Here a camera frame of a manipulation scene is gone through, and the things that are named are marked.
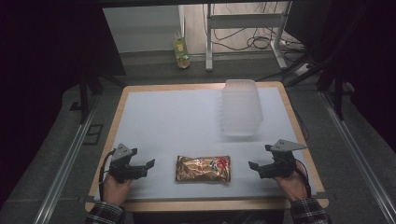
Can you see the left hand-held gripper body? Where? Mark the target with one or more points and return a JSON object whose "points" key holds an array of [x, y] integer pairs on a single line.
{"points": [[123, 169]]}

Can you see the clear plastic container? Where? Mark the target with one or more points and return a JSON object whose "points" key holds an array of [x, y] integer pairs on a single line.
{"points": [[241, 109]]}

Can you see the person's left hand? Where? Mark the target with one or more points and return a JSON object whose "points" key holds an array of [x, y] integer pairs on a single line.
{"points": [[115, 190]]}

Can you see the black floor bracket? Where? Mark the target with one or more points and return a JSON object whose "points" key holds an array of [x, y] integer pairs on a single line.
{"points": [[93, 134]]}

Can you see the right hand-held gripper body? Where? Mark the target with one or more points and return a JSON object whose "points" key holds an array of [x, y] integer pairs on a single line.
{"points": [[281, 163]]}

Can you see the white metal desk frame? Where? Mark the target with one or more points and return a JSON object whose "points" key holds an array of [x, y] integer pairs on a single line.
{"points": [[243, 20]]}

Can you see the black stand legs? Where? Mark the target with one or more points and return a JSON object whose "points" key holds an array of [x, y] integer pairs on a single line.
{"points": [[83, 93]]}

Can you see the green drink bottle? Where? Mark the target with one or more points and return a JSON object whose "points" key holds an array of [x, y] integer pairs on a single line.
{"points": [[181, 51]]}

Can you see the person's right hand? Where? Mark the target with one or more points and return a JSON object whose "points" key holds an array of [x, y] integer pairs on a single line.
{"points": [[292, 186]]}

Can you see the black tripod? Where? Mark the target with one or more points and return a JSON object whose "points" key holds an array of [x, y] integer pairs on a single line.
{"points": [[330, 71]]}

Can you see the gold snack packet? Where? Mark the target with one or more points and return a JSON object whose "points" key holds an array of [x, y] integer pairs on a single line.
{"points": [[203, 169]]}

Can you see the white power strip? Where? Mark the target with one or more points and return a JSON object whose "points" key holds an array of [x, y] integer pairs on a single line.
{"points": [[301, 70]]}

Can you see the aluminium floor rail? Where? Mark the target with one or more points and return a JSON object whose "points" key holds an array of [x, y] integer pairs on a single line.
{"points": [[358, 155], [67, 165]]}

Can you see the white table sheet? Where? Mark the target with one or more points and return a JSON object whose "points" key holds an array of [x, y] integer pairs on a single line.
{"points": [[174, 124]]}

